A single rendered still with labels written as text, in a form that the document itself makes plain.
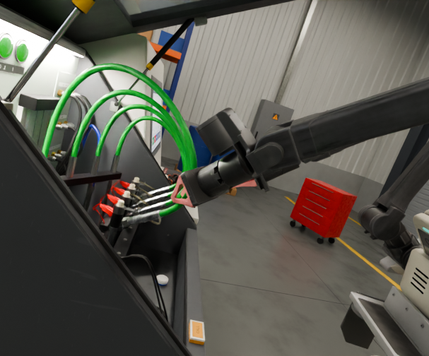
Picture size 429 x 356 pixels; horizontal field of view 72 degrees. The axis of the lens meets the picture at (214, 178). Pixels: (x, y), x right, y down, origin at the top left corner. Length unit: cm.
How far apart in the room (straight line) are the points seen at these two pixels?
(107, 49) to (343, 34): 781
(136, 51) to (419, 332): 111
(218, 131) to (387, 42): 893
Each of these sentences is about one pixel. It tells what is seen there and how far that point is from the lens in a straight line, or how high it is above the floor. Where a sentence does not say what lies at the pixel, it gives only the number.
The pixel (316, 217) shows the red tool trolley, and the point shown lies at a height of 36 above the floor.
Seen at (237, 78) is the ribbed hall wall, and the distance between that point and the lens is 741.
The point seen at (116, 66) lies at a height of 141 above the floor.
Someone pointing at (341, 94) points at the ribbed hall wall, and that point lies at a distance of 856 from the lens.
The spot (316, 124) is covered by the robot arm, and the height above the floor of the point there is 141.
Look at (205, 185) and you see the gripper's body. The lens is 54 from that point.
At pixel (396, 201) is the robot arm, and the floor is 131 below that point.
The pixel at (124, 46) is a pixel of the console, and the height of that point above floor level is 150.
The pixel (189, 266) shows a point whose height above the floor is 95.
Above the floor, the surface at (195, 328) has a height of 96.
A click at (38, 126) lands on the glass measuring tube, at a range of 87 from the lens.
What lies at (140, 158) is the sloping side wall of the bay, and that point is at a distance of 107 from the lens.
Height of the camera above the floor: 139
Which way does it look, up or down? 12 degrees down
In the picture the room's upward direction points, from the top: 18 degrees clockwise
